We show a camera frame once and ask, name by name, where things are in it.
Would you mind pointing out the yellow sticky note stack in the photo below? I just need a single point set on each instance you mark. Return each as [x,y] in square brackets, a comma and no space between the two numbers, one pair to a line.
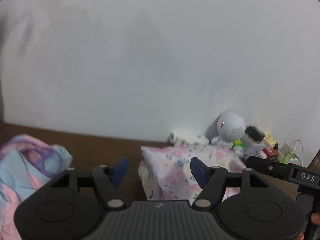
[270,141]

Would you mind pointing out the black charger block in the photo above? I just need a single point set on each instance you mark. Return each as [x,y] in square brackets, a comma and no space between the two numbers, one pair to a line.
[254,133]

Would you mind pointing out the grey tin box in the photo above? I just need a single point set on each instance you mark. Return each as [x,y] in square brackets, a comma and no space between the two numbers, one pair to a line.
[252,148]

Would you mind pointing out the white astronaut speaker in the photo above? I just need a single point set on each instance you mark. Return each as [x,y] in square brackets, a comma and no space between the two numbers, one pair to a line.
[230,127]

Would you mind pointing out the green spray bottle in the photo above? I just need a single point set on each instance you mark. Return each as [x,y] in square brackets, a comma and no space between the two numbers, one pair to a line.
[288,152]

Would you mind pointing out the person's right hand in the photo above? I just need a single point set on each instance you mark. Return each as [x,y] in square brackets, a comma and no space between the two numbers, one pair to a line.
[315,218]

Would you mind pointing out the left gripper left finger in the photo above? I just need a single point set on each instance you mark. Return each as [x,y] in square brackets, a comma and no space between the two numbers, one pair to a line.
[72,205]

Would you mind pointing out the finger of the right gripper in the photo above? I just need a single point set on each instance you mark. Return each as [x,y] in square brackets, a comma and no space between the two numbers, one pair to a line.
[269,168]

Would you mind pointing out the dark red box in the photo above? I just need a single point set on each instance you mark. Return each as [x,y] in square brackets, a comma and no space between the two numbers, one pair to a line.
[271,153]

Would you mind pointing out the pink floral baby dress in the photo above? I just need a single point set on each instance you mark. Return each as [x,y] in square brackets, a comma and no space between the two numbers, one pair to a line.
[223,157]

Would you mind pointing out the cream green-flower folded cloth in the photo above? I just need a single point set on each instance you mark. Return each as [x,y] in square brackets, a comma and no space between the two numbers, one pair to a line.
[165,171]

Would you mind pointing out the blue pink purple garment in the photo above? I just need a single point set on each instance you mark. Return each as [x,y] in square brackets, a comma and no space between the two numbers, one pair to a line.
[26,165]

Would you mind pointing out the green white small boxes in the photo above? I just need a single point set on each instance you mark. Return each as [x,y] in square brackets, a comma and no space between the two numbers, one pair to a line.
[238,148]

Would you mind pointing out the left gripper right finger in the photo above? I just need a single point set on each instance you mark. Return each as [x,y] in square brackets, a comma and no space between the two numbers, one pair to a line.
[242,206]

